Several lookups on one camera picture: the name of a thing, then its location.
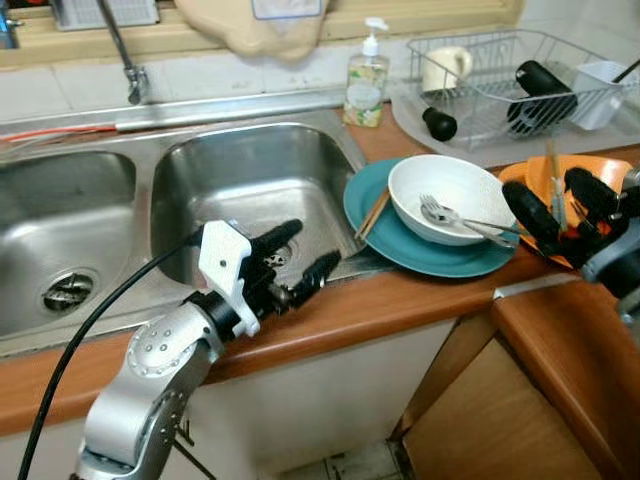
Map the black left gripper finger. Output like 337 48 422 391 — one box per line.
255 219 304 258
289 250 343 306

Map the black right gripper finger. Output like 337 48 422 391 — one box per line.
564 167 617 225
502 180 564 258

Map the steel spoon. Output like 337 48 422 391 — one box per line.
440 208 523 239

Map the green patterned wooden chopstick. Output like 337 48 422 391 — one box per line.
545 140 562 231

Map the steel fork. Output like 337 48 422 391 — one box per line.
419 194 506 246

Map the orange bowl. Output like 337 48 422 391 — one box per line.
525 155 633 231

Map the stainless steel double sink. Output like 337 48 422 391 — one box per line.
0 105 391 356

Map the white ceramic bowl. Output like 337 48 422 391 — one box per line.
388 154 519 247

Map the plain wooden chopstick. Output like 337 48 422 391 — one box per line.
355 188 393 241

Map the white plastic utensil holder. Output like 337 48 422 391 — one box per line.
570 60 629 131

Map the teal plate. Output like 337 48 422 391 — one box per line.
343 157 521 279

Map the white sink cabinet panel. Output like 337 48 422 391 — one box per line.
0 318 471 480

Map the large black bottle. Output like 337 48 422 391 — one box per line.
507 60 579 136

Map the small black bottle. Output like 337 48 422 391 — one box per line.
421 105 459 142

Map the dark thin utensil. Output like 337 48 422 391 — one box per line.
612 58 640 83

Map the grey plastic drain tray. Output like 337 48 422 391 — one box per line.
385 75 640 169

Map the wooden cabinet door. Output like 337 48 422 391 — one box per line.
390 285 640 480

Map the cream ceramic mug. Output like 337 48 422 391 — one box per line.
422 45 474 94

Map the clear soap pump bottle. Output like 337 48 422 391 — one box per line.
343 17 391 129

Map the beige cutting board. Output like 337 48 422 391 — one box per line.
175 0 331 61

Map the steel sink faucet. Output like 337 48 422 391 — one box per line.
95 0 151 106

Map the grey metal window sash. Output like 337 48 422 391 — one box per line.
50 0 161 29

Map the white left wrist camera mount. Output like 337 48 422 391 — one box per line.
197 220 253 311

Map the white wire dish rack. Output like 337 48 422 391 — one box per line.
408 28 639 141

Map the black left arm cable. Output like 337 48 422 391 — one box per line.
15 228 206 480

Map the wooden window frame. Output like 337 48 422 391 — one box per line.
0 0 526 66

